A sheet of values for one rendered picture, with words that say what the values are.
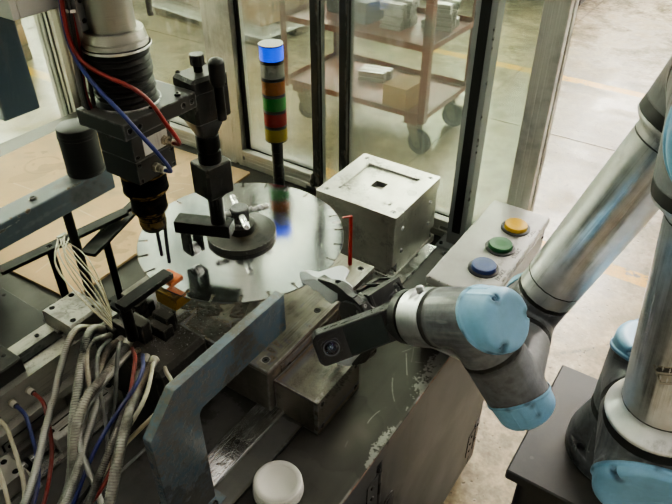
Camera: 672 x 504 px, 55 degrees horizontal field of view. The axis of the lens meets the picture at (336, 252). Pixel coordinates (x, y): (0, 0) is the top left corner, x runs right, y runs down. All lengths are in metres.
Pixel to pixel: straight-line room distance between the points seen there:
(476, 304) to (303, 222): 0.44
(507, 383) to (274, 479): 0.36
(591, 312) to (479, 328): 1.79
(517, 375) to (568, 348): 1.55
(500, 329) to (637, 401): 0.16
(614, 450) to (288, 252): 0.53
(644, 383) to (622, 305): 1.83
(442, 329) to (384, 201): 0.52
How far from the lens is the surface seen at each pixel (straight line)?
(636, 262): 2.80
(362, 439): 1.01
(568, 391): 1.13
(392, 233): 1.20
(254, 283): 0.95
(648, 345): 0.71
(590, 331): 2.41
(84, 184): 1.08
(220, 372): 0.81
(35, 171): 1.78
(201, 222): 0.96
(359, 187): 1.27
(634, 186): 0.75
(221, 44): 1.56
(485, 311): 0.71
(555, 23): 1.15
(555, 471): 1.03
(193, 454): 0.86
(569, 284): 0.83
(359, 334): 0.84
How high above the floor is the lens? 1.55
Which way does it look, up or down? 37 degrees down
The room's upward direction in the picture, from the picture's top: straight up
